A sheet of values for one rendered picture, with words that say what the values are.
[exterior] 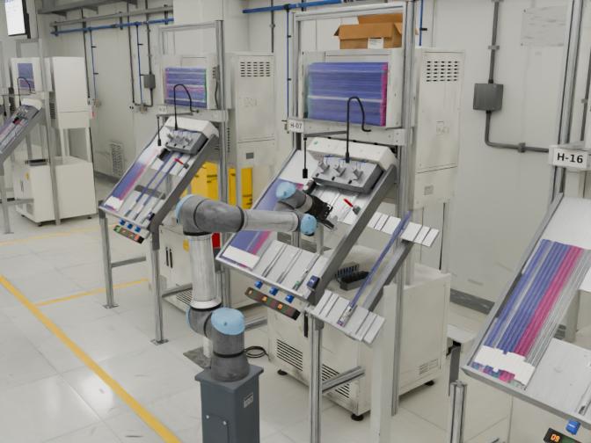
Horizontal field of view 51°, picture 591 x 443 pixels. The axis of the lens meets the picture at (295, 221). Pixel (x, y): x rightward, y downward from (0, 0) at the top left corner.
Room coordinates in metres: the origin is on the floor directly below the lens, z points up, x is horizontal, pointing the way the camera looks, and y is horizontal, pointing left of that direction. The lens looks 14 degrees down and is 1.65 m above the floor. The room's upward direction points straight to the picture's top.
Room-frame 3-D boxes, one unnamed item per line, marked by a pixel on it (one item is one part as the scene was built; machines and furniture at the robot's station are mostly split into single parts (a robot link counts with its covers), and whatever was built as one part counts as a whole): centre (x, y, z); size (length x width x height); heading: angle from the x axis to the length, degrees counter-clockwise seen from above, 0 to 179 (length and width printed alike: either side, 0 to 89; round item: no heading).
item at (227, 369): (2.07, 0.24, 0.60); 0.15 x 0.15 x 0.10
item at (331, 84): (2.92, -0.26, 1.52); 0.51 x 0.13 x 0.27; 39
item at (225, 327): (2.08, 0.25, 0.72); 0.13 x 0.12 x 0.14; 41
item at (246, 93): (4.19, 0.58, 0.95); 1.35 x 0.82 x 1.90; 129
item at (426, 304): (3.05, -0.32, 0.31); 0.70 x 0.65 x 0.62; 39
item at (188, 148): (4.04, 0.73, 0.66); 1.01 x 0.73 x 1.31; 129
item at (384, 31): (3.20, -0.43, 1.82); 0.68 x 0.30 x 0.20; 39
